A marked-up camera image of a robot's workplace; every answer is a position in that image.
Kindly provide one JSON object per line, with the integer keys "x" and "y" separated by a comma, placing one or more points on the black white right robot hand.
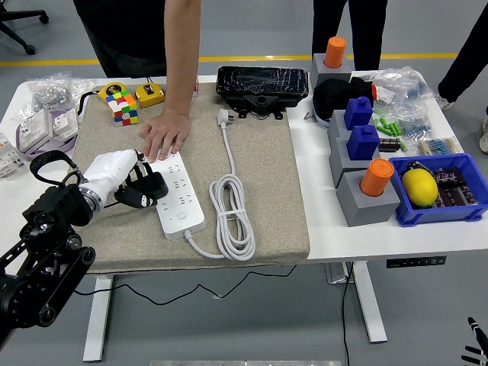
{"x": 478, "y": 337}

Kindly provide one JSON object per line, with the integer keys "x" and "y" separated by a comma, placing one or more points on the blue block with knob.
{"x": 358, "y": 112}
{"x": 363, "y": 143}

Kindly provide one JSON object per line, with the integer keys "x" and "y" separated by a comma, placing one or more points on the clear bag of metal nuts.
{"x": 49, "y": 93}

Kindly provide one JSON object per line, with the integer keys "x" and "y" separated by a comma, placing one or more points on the white power strip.
{"x": 183, "y": 217}

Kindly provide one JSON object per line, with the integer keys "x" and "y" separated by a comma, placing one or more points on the white socket box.
{"x": 34, "y": 129}
{"x": 65, "y": 122}

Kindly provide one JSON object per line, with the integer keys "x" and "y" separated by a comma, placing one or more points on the black wrapped device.
{"x": 263, "y": 82}

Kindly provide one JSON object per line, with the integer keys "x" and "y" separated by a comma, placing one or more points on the grey under-table box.
{"x": 335, "y": 272}

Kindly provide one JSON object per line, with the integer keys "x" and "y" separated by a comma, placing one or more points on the person's left hand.
{"x": 165, "y": 129}

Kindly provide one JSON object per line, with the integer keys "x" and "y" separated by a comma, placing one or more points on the yellow lemon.
{"x": 420, "y": 187}

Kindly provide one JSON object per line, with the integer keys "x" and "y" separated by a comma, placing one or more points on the large clear resistor bag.
{"x": 404, "y": 82}

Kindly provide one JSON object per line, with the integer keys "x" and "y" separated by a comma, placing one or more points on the light blue dish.
{"x": 319, "y": 119}

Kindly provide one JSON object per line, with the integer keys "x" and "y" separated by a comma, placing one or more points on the dark brown capacitor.
{"x": 450, "y": 198}
{"x": 389, "y": 145}
{"x": 450, "y": 176}
{"x": 469, "y": 195}

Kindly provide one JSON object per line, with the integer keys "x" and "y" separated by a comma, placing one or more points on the grey block holder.
{"x": 331, "y": 73}
{"x": 366, "y": 211}
{"x": 335, "y": 124}
{"x": 337, "y": 160}

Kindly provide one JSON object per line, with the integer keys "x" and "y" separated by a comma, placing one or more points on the black table control panel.
{"x": 415, "y": 261}

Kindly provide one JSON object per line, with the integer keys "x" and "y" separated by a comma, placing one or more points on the small metal screws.
{"x": 308, "y": 116}

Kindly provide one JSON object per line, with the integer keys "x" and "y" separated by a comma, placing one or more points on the clear bag of taped resistors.
{"x": 438, "y": 146}

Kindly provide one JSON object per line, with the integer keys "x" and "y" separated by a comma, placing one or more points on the empty clear plastic bag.
{"x": 82, "y": 87}

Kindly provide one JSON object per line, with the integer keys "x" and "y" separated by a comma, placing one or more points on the small clear resistor bag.
{"x": 415, "y": 122}

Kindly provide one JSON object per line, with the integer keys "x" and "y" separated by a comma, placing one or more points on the purple tray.
{"x": 65, "y": 145}

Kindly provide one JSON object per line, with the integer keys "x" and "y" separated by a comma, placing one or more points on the black key fob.
{"x": 415, "y": 165}

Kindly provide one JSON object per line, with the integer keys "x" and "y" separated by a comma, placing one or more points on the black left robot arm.
{"x": 49, "y": 225}

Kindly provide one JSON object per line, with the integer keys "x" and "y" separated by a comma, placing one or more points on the black plug adapter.
{"x": 154, "y": 185}

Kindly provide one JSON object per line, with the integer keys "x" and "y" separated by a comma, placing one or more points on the black office chair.
{"x": 29, "y": 49}

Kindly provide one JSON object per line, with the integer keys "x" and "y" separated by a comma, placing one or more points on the round yellow tape measure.
{"x": 110, "y": 90}

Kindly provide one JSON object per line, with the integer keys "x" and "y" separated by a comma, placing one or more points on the square yellow tape measure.
{"x": 149, "y": 95}

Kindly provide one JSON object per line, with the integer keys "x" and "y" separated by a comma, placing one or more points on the person's left forearm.
{"x": 183, "y": 57}

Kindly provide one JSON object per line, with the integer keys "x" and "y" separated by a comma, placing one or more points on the grey-brown mat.
{"x": 267, "y": 171}

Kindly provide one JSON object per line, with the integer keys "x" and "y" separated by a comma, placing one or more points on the green wall plug cluster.
{"x": 389, "y": 127}

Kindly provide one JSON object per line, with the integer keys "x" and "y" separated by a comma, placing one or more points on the black cloth bundle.
{"x": 335, "y": 95}

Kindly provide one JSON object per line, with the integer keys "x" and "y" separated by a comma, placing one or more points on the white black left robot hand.
{"x": 108, "y": 167}

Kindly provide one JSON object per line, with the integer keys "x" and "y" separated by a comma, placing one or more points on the blue plastic bin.
{"x": 438, "y": 215}

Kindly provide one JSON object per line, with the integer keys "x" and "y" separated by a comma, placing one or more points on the orange cylinder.
{"x": 334, "y": 51}
{"x": 376, "y": 177}

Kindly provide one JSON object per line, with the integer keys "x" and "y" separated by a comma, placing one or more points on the white circuit breaker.
{"x": 9, "y": 160}

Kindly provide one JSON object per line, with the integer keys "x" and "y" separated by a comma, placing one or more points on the small red cap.
{"x": 374, "y": 92}

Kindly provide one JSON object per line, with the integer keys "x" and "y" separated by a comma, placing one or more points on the multicoloured puzzle cube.
{"x": 122, "y": 108}
{"x": 195, "y": 89}

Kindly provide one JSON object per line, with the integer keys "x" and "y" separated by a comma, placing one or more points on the person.
{"x": 126, "y": 34}
{"x": 465, "y": 57}
{"x": 368, "y": 34}

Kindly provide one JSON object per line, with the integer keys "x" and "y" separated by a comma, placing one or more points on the white table leg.
{"x": 97, "y": 324}
{"x": 368, "y": 305}

